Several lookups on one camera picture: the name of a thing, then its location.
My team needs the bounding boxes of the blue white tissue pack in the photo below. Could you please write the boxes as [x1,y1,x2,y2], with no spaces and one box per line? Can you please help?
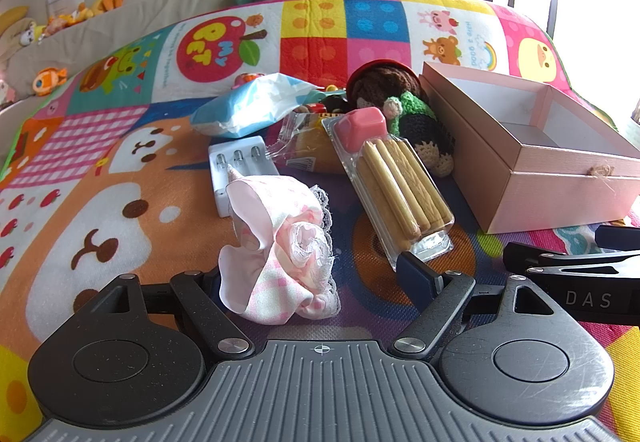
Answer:
[190,72,326,139]

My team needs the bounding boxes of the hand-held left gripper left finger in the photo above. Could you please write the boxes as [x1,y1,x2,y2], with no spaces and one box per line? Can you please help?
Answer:
[102,267,256,358]

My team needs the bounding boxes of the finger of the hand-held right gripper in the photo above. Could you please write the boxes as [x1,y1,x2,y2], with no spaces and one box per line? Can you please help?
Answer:
[502,242,640,280]
[595,225,640,250]

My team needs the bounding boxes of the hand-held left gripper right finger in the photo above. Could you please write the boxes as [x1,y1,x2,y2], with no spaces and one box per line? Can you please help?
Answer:
[392,249,558,363]

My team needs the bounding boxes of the brown green crochet doll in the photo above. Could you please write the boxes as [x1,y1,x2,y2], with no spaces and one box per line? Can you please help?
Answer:
[346,61,456,179]

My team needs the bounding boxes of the row of small yellow plushes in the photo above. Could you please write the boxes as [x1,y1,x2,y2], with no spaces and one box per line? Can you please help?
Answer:
[45,5,96,36]

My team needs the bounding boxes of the yellow eared bunny plush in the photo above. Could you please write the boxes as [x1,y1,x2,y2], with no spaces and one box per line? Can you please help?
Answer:
[0,5,38,68]

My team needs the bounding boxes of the pink cardboard box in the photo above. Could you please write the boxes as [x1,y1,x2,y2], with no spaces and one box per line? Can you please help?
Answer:
[417,61,640,235]

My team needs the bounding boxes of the pink white frilly cloth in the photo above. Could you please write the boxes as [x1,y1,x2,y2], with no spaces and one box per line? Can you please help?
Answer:
[217,165,342,325]

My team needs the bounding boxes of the colourful printed play mat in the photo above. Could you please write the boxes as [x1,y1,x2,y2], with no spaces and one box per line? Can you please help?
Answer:
[0,0,640,442]

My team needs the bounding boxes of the bread bun packet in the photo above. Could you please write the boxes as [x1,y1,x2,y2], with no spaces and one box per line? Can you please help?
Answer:
[270,111,351,174]

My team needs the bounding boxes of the orange fish plush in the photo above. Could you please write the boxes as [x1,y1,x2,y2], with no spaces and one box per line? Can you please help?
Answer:
[31,67,68,96]

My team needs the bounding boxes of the white battery charger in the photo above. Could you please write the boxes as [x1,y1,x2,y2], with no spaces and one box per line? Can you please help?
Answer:
[207,135,281,219]

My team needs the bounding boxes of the small orange yellow toy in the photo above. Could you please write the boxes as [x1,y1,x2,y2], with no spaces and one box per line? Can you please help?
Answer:
[232,71,266,90]

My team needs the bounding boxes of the clear biscuit stick pack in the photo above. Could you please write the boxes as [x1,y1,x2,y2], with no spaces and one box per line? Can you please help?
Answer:
[321,106,456,273]

